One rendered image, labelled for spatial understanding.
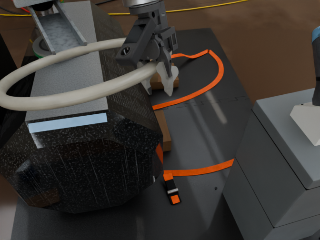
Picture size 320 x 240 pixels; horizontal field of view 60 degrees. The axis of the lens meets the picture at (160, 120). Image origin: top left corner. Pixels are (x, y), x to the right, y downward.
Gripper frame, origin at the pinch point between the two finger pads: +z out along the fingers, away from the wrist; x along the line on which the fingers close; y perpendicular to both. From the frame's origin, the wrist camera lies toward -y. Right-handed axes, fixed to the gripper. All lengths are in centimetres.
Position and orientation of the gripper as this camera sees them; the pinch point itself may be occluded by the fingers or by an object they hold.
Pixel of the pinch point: (157, 92)
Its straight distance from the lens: 68.6
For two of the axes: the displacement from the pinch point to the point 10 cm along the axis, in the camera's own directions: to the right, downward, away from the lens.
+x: -8.3, -1.2, 5.5
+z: 1.9, 8.6, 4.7
